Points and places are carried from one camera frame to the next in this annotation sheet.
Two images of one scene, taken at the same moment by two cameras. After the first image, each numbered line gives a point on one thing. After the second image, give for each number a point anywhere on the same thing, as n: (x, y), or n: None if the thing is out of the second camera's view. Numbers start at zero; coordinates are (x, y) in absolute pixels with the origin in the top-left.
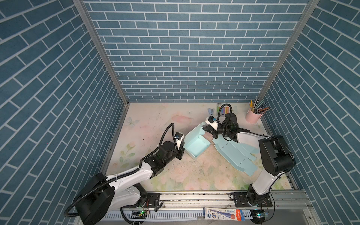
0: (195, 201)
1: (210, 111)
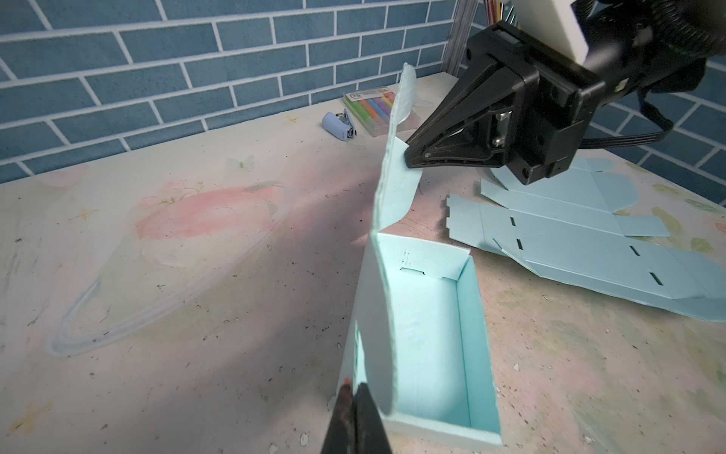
0: None
1: (339, 125)
